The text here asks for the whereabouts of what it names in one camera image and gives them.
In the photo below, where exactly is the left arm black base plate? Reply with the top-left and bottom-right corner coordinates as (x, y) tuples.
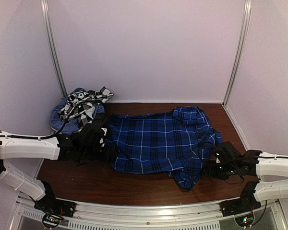
(33, 198), (76, 218)

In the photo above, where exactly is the left black cable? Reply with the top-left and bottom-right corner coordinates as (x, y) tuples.
(4, 100), (104, 141)

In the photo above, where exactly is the left aluminium corner post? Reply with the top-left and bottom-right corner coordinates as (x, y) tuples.
(40, 0), (67, 97)

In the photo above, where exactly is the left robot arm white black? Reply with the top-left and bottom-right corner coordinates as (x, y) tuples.
(0, 122), (118, 213)

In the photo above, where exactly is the black cable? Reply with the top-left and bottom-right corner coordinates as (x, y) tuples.
(199, 141), (245, 185)
(4, 100), (104, 141)

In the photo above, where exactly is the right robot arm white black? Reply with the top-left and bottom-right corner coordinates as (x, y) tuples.
(203, 141), (288, 212)

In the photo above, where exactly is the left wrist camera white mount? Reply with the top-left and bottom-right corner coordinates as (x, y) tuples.
(99, 127), (108, 147)

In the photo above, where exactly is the right aluminium corner post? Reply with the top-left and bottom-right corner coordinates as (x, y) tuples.
(222, 0), (252, 107)

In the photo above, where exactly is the small blue check shirt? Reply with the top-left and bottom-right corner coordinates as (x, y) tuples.
(49, 87), (106, 135)

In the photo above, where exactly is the right black cable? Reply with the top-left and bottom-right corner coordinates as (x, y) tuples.
(199, 141), (245, 185)

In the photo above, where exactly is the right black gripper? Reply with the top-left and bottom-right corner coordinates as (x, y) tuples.
(201, 161), (237, 180)

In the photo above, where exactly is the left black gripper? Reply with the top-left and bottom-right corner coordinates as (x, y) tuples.
(80, 144), (119, 162)

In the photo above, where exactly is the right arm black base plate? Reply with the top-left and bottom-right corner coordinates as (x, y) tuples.
(220, 197), (262, 217)

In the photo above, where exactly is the aluminium corner post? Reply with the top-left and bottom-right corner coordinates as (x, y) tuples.
(222, 0), (252, 107)
(40, 0), (67, 97)

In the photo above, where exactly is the front aluminium rail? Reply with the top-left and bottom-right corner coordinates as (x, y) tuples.
(14, 189), (283, 230)

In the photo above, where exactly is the blue plaid long sleeve shirt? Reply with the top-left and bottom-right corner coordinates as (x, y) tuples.
(106, 106), (223, 190)

